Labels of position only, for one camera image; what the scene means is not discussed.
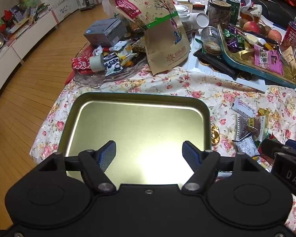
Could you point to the red white-print packet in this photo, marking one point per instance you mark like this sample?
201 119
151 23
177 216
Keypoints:
80 64

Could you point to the yellow candy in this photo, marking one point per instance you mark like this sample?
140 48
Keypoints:
263 112

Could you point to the white rectangular tray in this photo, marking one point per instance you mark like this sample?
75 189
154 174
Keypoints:
251 82

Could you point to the red apple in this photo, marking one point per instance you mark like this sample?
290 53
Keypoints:
273 35
251 26

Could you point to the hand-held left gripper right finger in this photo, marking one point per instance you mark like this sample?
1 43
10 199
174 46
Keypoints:
190 153

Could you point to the black-lidded biscuit jar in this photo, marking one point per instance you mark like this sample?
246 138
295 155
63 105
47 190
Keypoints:
218 14

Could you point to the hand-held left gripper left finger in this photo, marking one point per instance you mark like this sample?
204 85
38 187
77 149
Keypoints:
108 153

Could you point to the gold tin tray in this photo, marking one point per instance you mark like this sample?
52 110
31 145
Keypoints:
138 118

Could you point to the green foil candy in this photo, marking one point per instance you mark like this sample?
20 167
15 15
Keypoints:
240 42
228 33

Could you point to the brown kiwi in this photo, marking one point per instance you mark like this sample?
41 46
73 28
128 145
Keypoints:
262 28
242 22

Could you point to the purple wrapped candy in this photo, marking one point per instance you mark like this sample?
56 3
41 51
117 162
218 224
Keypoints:
233 42
233 27

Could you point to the glass jar with metal lid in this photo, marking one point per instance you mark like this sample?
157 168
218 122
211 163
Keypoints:
182 11

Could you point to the white grey-print snack packet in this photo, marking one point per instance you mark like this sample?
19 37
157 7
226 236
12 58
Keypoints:
246 145

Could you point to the white blue-print snack bar packet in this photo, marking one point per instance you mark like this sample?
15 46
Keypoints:
244 106

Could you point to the small kraft paper packet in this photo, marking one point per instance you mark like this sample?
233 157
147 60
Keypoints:
289 56

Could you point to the floral tablecloth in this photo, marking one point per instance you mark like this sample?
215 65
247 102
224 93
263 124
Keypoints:
162 84

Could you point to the gold chocolate coin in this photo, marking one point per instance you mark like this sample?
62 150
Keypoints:
245 75

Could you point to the pale tape roll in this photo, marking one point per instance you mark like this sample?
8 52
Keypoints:
95 63

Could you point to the clear glass dish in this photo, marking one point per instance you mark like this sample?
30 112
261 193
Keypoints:
101 79

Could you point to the red can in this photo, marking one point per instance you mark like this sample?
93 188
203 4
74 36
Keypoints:
289 35

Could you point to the green can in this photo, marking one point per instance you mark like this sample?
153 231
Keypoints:
233 8

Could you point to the white black drink pouch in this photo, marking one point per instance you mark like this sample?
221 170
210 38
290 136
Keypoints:
113 66

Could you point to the clear date packet gold label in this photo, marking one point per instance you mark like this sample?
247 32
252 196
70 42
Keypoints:
249 128

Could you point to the gold ingot chocolate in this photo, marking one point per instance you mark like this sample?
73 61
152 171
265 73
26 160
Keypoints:
215 135

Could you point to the white board with drawings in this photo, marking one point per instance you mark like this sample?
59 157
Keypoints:
61 2

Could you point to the white jelly cup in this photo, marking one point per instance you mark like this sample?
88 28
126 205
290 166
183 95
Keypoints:
251 39

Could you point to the black snack packet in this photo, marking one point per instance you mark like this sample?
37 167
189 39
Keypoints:
219 66

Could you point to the small glass jar with cookies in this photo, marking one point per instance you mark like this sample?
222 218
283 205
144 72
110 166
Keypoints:
211 37

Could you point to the large kraft paper snack bag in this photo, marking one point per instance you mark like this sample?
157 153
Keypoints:
162 42

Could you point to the white low cabinet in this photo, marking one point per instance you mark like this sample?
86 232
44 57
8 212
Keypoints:
27 39

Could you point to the black sofa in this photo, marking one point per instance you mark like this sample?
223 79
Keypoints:
273 7

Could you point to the teal-rimmed gold tray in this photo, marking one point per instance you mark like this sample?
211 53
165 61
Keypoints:
246 54

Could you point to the white paper cup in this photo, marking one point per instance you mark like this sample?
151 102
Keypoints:
202 19

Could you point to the pile of boxes and books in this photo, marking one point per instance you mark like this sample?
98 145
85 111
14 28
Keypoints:
19 17

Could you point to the pink snack packet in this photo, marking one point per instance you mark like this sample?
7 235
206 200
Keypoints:
267 60

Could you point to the grey cardboard box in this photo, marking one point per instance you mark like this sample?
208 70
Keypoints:
103 33

